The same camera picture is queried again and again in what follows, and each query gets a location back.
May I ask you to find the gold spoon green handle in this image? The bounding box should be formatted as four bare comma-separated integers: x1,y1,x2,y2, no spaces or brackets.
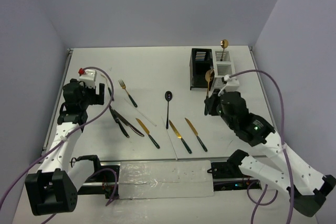
220,39,229,61
205,69,214,98

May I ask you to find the black spoon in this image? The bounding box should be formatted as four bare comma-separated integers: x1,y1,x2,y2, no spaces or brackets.
165,91,173,129

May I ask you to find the gold knife green handle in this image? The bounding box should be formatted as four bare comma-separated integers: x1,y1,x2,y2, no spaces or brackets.
169,120,192,154
136,118,160,149
185,118,208,152

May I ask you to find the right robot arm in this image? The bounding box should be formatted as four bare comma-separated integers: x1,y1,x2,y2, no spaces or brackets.
204,90,335,217

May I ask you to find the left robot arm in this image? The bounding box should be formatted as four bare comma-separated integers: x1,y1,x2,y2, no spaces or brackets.
25,79,105,216

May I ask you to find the white chopstick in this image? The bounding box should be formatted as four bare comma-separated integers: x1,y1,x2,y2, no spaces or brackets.
161,116,178,161
124,98,157,126

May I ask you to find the black steak knife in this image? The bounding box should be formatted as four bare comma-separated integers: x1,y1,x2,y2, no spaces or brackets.
114,110,144,137
109,106,130,138

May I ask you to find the black utensil container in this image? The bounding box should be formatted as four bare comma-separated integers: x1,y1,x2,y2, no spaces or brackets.
190,48,213,90

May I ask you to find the white utensil container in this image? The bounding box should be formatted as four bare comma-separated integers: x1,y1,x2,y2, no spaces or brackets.
212,50,235,89

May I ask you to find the silver tape sheet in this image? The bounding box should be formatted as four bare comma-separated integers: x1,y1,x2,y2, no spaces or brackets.
118,161,214,199

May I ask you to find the white fork green handle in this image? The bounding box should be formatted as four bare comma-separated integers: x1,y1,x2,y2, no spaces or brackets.
100,74,114,101

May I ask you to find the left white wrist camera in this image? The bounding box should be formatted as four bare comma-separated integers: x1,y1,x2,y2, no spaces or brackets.
78,68,97,89

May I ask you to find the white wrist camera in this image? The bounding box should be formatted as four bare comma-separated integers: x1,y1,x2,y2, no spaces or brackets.
221,74,240,92
78,68,97,89

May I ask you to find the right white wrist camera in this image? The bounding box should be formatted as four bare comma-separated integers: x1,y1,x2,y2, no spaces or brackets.
221,74,240,92

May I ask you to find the gold fork green handle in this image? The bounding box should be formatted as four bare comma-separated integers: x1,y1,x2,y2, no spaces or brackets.
118,79,138,108

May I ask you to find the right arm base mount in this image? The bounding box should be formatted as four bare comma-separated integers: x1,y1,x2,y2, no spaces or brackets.
207,161,261,191

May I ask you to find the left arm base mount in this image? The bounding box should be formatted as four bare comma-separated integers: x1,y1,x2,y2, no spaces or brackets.
70,155,120,201

